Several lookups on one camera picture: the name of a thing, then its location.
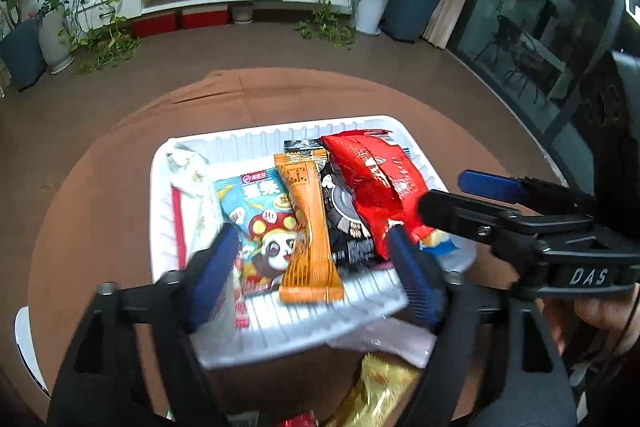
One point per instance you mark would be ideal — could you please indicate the long black snack packet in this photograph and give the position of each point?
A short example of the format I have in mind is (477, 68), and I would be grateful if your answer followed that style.
(345, 207)

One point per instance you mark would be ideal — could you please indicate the gold snack packet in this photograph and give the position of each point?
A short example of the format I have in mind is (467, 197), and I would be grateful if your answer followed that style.
(375, 392)

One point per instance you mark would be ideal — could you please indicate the blue and yellow snack packet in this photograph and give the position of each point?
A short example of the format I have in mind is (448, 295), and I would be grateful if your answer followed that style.
(442, 247)

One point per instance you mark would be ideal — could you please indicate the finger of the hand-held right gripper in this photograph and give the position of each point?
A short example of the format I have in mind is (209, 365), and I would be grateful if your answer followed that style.
(450, 213)
(490, 186)

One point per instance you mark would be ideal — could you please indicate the long orange snack packet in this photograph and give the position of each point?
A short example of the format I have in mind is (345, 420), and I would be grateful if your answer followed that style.
(307, 232)

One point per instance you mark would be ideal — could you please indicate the white snack packet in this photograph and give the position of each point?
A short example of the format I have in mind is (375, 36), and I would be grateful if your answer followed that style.
(192, 187)

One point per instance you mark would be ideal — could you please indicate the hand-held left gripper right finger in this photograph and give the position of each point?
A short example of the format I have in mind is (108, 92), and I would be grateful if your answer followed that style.
(415, 279)

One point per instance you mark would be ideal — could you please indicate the bushy potted plant blue pot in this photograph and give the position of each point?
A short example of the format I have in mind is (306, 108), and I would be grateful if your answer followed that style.
(22, 54)

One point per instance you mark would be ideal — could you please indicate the person's right hand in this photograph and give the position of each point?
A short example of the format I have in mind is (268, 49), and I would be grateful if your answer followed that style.
(597, 312)

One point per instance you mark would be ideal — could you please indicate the blue panda snack packet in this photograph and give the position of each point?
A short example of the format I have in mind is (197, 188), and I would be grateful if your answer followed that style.
(260, 237)

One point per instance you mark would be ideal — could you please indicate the red storage box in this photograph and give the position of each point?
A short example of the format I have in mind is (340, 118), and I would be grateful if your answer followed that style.
(205, 18)

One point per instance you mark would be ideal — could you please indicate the white plastic tray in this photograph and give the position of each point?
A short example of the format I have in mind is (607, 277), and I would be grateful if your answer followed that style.
(300, 324)

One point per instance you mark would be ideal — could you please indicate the red snack bag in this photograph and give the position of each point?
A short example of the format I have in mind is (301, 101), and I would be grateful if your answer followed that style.
(380, 187)

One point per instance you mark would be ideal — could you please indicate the glass sliding door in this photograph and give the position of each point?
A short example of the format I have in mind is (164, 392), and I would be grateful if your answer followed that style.
(535, 7)

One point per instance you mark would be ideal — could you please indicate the small grey pot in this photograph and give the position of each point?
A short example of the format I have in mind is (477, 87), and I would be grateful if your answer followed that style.
(243, 13)

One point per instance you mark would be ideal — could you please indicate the small potted plant white pot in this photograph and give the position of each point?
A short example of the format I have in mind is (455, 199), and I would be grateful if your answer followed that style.
(55, 42)

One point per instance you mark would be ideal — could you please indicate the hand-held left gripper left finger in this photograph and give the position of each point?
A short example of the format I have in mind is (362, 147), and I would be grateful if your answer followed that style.
(216, 277)

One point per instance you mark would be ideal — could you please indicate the person's right forearm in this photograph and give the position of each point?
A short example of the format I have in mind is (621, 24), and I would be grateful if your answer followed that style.
(612, 369)

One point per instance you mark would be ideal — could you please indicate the white curved object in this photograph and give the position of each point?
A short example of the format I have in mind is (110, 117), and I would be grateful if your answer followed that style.
(27, 352)

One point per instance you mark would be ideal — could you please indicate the pink snack packet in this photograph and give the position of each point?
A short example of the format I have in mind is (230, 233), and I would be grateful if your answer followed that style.
(390, 339)

